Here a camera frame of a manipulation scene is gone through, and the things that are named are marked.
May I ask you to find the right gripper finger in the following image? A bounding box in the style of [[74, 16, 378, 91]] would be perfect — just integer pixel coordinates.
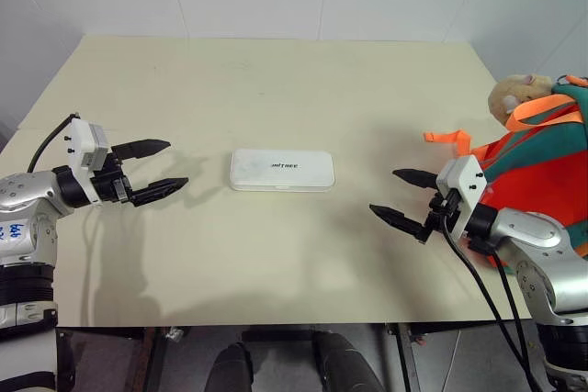
[[391, 168, 440, 191], [368, 203, 427, 236]]

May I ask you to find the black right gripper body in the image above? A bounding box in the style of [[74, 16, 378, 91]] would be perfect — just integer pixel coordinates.
[[414, 187, 463, 244]]

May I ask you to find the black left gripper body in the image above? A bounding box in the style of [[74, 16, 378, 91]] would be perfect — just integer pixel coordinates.
[[90, 146, 135, 206]]

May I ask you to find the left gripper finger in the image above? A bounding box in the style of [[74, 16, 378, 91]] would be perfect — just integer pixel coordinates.
[[130, 176, 191, 208], [111, 138, 173, 164]]

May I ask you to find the orange and green backpack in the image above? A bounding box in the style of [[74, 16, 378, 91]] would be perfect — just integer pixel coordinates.
[[423, 74, 588, 274]]

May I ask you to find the white rectangular case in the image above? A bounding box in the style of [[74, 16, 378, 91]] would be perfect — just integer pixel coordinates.
[[229, 148, 337, 193]]

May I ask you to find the tan plush hamster toy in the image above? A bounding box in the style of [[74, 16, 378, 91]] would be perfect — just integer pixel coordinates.
[[487, 73, 555, 128]]

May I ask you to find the large dark rounded shape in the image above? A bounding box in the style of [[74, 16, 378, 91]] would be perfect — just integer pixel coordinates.
[[311, 330, 386, 392]]

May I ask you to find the small dark rounded shape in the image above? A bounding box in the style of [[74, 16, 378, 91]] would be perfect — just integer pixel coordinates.
[[214, 342, 256, 392]]

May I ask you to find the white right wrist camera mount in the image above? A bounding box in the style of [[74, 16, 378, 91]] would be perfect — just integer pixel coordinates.
[[435, 154, 488, 239]]

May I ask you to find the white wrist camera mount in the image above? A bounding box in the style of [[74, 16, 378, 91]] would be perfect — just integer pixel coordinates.
[[435, 154, 488, 239], [66, 117, 112, 205]]

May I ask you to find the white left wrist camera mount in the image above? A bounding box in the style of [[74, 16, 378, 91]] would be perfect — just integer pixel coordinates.
[[66, 117, 112, 205]]

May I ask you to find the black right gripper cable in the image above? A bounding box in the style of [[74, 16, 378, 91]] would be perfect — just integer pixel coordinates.
[[442, 219, 543, 392]]

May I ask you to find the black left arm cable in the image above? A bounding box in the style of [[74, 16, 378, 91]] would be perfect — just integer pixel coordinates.
[[28, 112, 82, 174]]

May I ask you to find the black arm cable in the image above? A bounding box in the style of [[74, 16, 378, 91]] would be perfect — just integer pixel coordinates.
[[28, 112, 82, 174], [492, 252, 532, 370]]

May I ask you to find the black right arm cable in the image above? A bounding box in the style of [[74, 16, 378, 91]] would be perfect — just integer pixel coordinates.
[[492, 252, 532, 370]]

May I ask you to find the black metal table frame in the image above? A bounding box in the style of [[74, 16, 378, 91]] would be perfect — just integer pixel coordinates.
[[54, 321, 463, 392]]

